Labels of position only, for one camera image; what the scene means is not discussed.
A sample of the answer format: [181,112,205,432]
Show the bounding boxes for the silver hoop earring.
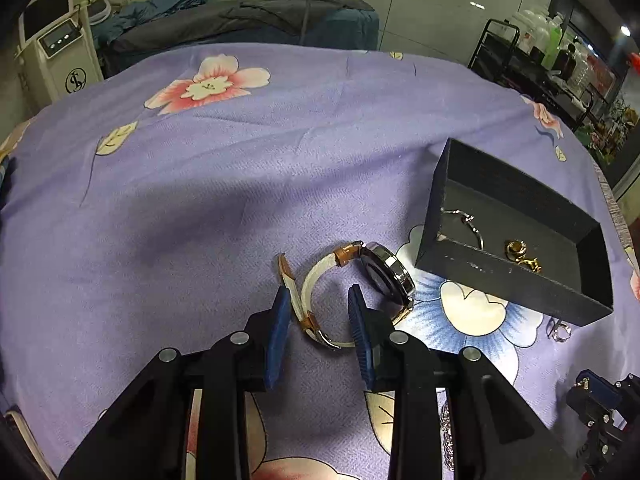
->
[548,317,574,344]

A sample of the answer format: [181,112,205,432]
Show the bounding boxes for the green bottle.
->
[542,25,567,69]

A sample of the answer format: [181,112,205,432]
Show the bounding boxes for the purple floral bedsheet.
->
[0,42,640,480]

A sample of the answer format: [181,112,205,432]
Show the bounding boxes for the brown strap wristwatch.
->
[276,241,416,351]

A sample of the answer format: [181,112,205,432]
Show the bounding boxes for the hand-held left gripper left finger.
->
[59,285,292,480]

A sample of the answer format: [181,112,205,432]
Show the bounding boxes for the blue cloth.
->
[92,0,211,45]

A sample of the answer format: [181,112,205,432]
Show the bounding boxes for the black jewelry box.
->
[414,137,614,327]

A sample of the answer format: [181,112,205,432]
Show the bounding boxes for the grey blanket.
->
[102,0,376,78]

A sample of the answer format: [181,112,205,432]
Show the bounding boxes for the group of white bottles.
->
[516,6,568,57]

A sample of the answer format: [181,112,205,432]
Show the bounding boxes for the black trolley rack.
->
[467,19,609,132]

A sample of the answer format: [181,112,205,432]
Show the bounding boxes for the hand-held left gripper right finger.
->
[347,284,594,480]

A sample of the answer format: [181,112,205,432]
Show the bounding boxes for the silver chain bracelet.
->
[438,400,459,472]

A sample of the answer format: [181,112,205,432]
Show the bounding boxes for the silver bangle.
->
[442,208,485,251]

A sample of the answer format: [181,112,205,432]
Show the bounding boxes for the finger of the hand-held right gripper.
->
[566,370,640,428]

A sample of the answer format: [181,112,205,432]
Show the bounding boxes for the green potted plants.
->
[575,97,640,167]

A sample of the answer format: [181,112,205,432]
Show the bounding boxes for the white machine with screen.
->
[14,0,105,107]

